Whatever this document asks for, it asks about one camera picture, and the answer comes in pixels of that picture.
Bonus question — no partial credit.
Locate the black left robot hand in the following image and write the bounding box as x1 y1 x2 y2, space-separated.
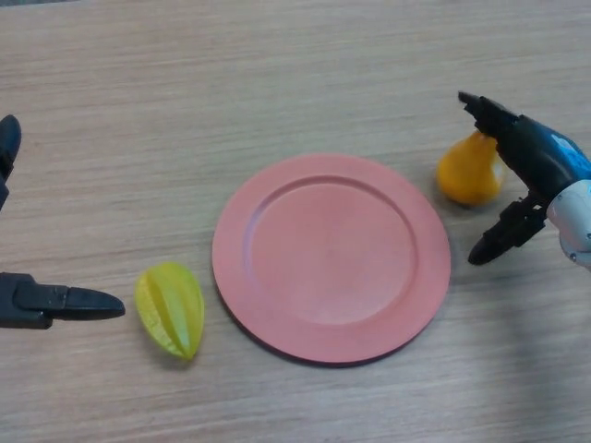
0 114 127 330

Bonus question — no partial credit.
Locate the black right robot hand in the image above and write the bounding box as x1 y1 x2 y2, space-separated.
457 90 591 267

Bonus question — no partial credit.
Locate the yellow orange pear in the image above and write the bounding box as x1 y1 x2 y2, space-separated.
436 130 507 208

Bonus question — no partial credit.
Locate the pink round plate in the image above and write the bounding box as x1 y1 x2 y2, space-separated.
211 153 452 368

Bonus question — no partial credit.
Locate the yellow green starfruit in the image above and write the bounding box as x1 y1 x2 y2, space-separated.
134 261 206 362

